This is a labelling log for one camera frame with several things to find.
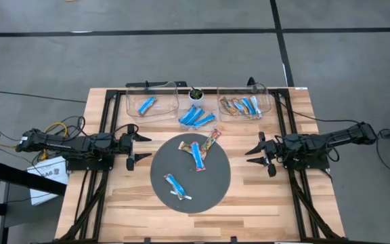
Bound small clear plastic bin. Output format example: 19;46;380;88
177;98;218;131

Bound orange print granola bar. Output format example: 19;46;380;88
177;140;194;154
231;97;248;116
219;96;236;117

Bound white printed paper sheet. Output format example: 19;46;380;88
26;156;70;206

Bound pale granola bar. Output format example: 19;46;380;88
250;95;263;119

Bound black aluminium table frame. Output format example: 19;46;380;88
56;87;344;243

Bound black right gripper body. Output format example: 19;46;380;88
257;131;284;178

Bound black mount bar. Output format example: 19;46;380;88
125;80;188;88

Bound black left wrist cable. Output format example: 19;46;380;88
108;123;138;136

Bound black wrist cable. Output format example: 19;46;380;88
108;123;138;136
325;142;340;163

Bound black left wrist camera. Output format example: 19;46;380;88
118;135;131;154

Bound black cable bundle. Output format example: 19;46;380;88
0;115;87;163

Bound small plant in white pot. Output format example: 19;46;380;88
188;86;205;102

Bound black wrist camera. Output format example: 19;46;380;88
268;142;282;160
118;135;131;154

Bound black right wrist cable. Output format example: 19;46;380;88
325;142;340;163

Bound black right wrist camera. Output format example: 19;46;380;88
268;142;282;160

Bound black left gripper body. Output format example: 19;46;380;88
117;124;139;171

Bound black cable across table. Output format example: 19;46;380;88
255;82;361;123

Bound white printed paper strip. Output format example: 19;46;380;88
169;190;193;201

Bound round grey woven placemat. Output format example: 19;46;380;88
150;132;232;214

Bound yellow cable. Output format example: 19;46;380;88
42;121;68;160

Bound black metal beam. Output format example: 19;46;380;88
0;159;68;197

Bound red edged granola bar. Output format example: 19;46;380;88
199;128;223;161

